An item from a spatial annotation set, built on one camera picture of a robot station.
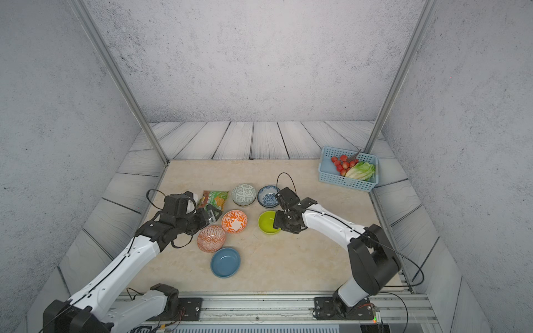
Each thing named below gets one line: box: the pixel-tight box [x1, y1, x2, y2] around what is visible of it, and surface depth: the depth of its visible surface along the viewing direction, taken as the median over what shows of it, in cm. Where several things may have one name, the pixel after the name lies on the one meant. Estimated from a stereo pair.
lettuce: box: [344, 161, 376, 182], surface depth 109 cm
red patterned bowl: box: [197, 224, 227, 254], surface depth 91 cm
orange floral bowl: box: [221, 209, 248, 234], surface depth 95 cm
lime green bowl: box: [257, 210, 282, 235], surface depth 95 cm
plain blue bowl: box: [210, 246, 242, 279], surface depth 84 cm
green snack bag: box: [197, 190, 230, 212], surface depth 103 cm
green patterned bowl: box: [231, 183, 257, 207], surface depth 103 cm
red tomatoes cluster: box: [331, 154, 359, 177], surface depth 116 cm
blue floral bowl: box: [257, 185, 280, 209], surface depth 103 cm
